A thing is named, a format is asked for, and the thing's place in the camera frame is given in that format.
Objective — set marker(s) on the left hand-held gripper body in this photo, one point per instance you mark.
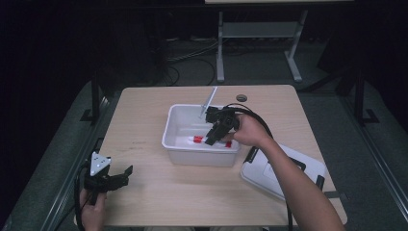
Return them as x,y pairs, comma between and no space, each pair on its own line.
100,179

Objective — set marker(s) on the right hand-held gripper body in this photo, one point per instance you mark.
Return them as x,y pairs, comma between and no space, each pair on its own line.
223,120

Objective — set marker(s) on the white marker with red cap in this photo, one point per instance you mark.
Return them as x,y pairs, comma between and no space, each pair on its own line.
196,139
228,144

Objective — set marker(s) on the white plastic box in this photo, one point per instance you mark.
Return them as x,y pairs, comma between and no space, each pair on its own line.
183,128

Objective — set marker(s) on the person's right hand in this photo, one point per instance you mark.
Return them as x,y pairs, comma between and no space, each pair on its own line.
251,131

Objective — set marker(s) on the person's left hand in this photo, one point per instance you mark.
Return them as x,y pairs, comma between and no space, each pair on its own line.
93,211

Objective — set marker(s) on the grey round table grommet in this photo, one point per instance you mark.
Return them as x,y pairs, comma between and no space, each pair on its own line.
241,97

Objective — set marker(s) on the white box lid, black latches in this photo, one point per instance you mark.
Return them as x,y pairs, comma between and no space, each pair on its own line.
272,174

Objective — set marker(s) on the grey tape strip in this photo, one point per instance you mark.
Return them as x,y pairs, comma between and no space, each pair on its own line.
332,194

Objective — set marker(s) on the black metal stand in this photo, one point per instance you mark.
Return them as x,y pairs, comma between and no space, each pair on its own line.
360,96

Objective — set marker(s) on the metal floor rail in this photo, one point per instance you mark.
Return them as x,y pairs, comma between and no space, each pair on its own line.
73,170
375,150

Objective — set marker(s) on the white frame table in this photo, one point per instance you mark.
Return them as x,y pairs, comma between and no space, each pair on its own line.
256,30

